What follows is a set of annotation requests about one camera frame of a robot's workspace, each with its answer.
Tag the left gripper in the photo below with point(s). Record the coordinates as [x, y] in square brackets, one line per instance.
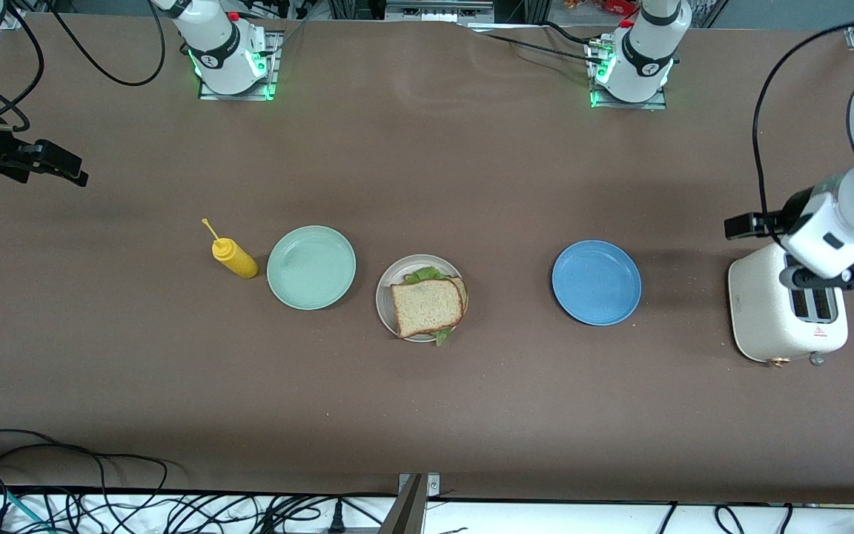
[755, 224]

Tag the brown bread slice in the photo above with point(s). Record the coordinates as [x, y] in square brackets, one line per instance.
[464, 297]
[427, 308]

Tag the green lettuce leaf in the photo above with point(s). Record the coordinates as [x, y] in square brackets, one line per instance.
[427, 274]

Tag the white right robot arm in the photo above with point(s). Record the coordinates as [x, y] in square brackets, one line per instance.
[219, 44]

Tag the blue plate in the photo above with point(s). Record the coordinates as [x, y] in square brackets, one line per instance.
[596, 283]

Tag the mint green plate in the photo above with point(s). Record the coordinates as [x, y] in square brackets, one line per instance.
[311, 267]

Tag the beige plate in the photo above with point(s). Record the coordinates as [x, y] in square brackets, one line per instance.
[383, 297]

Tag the white two-slot toaster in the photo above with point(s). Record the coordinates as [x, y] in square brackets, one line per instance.
[760, 304]

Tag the yellow mustard squeeze bottle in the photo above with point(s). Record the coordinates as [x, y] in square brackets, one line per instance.
[238, 258]

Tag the red snack packet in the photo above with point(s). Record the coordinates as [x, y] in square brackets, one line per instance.
[612, 6]

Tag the black power plug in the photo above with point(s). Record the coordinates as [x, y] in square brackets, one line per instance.
[336, 519]

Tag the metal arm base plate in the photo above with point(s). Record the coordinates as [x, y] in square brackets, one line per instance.
[273, 70]
[657, 104]

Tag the aluminium cross rail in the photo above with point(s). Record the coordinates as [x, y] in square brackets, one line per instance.
[434, 11]

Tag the aluminium profile post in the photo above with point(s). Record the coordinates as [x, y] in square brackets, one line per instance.
[408, 512]

